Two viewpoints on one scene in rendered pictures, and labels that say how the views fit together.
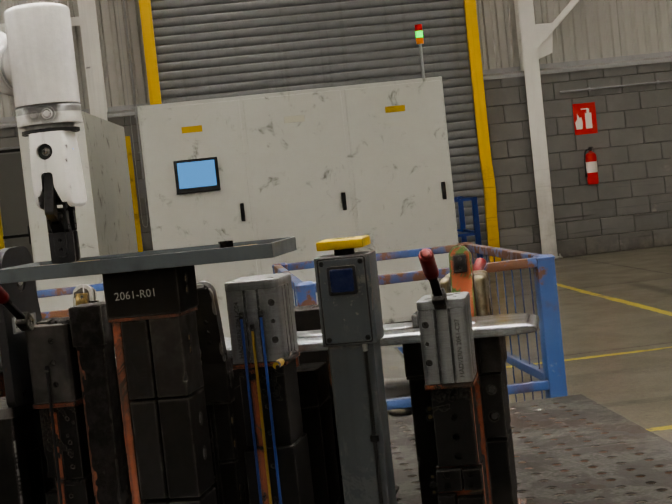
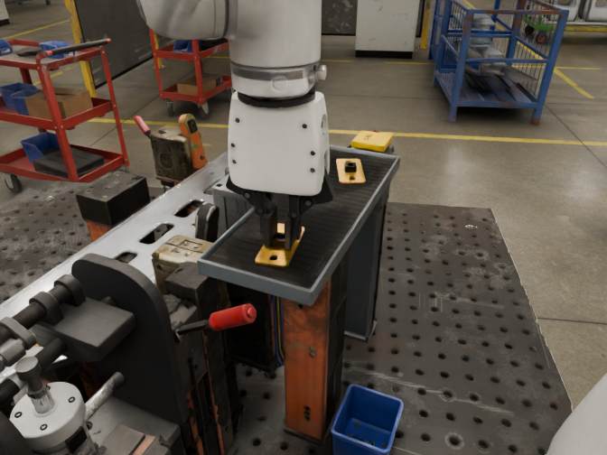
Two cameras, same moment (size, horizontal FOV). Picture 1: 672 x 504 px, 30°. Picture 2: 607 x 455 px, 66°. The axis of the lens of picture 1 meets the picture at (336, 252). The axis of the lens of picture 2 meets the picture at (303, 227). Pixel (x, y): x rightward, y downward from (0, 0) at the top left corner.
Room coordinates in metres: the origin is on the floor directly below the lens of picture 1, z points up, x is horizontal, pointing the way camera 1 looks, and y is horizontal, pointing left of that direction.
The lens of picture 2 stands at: (1.53, 0.79, 1.47)
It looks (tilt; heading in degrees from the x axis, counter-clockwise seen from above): 32 degrees down; 283
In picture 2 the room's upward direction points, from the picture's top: straight up
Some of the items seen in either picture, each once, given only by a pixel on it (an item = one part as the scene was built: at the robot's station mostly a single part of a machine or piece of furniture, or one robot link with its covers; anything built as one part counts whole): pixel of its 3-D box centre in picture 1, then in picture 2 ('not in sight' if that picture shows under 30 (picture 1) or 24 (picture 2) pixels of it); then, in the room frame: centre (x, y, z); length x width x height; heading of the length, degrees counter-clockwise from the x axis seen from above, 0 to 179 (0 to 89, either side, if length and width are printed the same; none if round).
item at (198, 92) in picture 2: not in sight; (196, 57); (3.52, -3.46, 0.49); 0.81 x 0.46 x 0.97; 83
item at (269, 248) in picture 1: (147, 260); (317, 204); (1.63, 0.24, 1.16); 0.37 x 0.14 x 0.02; 79
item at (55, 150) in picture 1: (55, 165); (277, 136); (1.65, 0.35, 1.29); 0.10 x 0.07 x 0.11; 178
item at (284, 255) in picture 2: not in sight; (281, 240); (1.65, 0.36, 1.17); 0.08 x 0.04 x 0.01; 88
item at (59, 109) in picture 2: not in sight; (51, 120); (3.67, -1.62, 0.49); 0.81 x 0.47 x 0.97; 169
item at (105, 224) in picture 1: (84, 212); not in sight; (10.84, 2.12, 1.22); 2.40 x 0.54 x 2.45; 2
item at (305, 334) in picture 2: (167, 436); (314, 329); (1.63, 0.24, 0.92); 0.10 x 0.08 x 0.45; 79
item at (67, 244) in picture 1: (59, 237); (301, 219); (1.63, 0.36, 1.20); 0.03 x 0.03 x 0.07; 88
